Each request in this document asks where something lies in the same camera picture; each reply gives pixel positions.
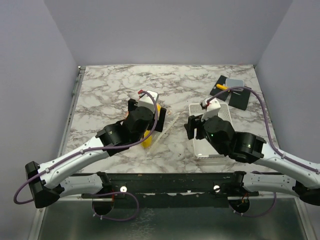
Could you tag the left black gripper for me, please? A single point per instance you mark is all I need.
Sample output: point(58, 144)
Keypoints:
point(160, 122)

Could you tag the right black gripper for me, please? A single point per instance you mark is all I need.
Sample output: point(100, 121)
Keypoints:
point(193, 121)

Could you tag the clear zip top bag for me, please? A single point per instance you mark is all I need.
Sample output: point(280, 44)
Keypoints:
point(166, 119)

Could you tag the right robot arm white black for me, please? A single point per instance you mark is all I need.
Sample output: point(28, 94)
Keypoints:
point(295, 176)

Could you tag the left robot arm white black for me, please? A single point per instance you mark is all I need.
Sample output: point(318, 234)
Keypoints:
point(52, 180)

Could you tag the white perforated plastic basket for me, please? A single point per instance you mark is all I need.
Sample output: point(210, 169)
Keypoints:
point(202, 149)

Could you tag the black foam block left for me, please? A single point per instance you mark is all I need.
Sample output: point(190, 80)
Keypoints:
point(215, 90)

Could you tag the black foam block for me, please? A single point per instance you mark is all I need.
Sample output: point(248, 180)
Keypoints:
point(215, 90)
point(239, 99)

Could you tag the black foam block right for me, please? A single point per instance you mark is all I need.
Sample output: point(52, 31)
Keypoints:
point(239, 99)

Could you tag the grey lidded plastic box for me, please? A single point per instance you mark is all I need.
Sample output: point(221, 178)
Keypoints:
point(237, 84)

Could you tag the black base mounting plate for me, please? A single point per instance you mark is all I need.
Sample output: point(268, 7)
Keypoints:
point(168, 190)

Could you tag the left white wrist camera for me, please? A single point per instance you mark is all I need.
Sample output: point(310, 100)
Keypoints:
point(146, 101)

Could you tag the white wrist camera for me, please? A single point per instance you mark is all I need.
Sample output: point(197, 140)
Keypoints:
point(146, 101)
point(211, 108)

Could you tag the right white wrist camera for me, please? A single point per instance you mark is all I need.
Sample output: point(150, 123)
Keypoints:
point(211, 108)

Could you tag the yellow handled knife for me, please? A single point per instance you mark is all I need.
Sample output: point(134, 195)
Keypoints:
point(222, 87)

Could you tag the aluminium rail left edge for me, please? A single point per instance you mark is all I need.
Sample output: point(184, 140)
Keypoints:
point(75, 96)

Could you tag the aluminium rail frame front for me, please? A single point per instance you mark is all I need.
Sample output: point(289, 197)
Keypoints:
point(262, 217)

